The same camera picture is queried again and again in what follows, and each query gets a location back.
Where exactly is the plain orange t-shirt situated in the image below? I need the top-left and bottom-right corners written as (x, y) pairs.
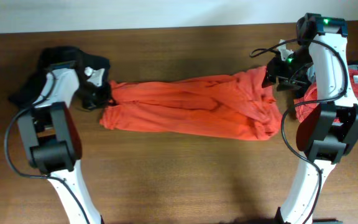
top-left (99, 67), bottom-right (282, 141)

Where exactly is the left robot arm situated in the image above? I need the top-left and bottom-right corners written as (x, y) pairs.
top-left (16, 61), bottom-right (109, 224)

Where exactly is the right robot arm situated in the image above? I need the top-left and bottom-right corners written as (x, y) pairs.
top-left (262, 13), bottom-right (358, 223)

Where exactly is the black knit garment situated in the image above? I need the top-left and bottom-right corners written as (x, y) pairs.
top-left (8, 46), bottom-right (110, 109)

